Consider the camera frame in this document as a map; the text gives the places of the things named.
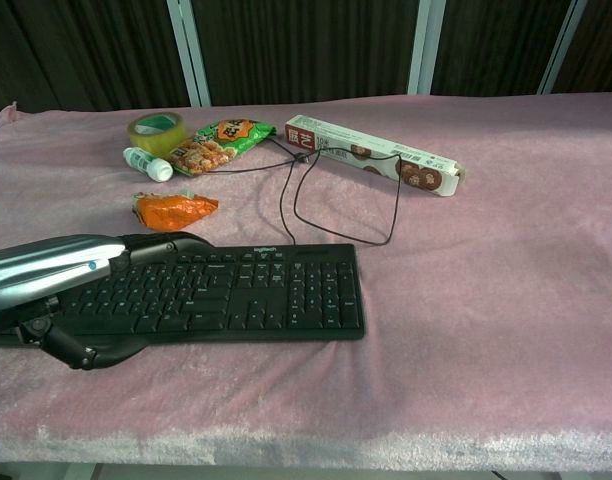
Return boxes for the clear packing tape roll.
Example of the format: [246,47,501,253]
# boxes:
[128,111,187,153]

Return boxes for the black computer keyboard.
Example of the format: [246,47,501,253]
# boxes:
[53,243,367,344]

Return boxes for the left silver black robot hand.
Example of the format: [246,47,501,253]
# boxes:
[0,231,217,372]

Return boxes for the dark pleated curtain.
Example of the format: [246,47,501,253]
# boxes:
[0,0,612,132]

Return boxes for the white frame post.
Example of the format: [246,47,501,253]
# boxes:
[406,0,447,97]
[165,0,213,108]
[537,0,588,95]

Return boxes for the orange snack packet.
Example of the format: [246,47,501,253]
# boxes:
[130,190,220,232]

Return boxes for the small white bottle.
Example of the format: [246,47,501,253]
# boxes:
[122,146,174,184]

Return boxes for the long white baking paper box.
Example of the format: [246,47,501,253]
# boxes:
[284,114,468,198]

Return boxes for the green snack bag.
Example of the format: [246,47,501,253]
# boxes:
[166,118,277,178]

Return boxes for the pink fluffy table cloth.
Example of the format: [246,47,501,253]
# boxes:
[0,91,612,466]

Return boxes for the black keyboard cable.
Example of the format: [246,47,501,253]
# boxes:
[213,133,402,247]

